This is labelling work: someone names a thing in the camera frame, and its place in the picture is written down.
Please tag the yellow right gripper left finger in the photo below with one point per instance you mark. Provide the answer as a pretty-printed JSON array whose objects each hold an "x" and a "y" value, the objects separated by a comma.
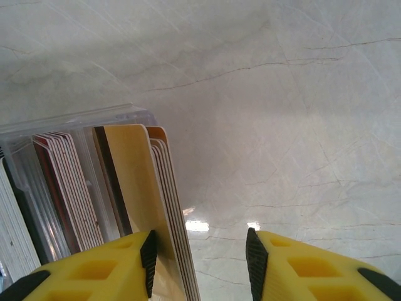
[{"x": 94, "y": 266}]

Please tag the red card stack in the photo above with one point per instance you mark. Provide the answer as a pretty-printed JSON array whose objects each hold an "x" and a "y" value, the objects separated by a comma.
[{"x": 65, "y": 188}]

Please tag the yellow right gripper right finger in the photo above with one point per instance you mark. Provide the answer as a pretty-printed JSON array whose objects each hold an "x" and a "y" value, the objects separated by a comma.
[{"x": 313, "y": 272}]

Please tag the white-edged silver card stack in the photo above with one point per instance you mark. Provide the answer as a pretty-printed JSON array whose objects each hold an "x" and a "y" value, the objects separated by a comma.
[{"x": 15, "y": 225}]

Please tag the clear acrylic card box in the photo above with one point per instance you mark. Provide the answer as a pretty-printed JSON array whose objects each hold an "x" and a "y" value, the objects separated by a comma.
[{"x": 131, "y": 114}]

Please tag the gold card with dark stripe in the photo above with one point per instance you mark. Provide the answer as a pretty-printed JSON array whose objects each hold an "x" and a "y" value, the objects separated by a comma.
[{"x": 134, "y": 175}]

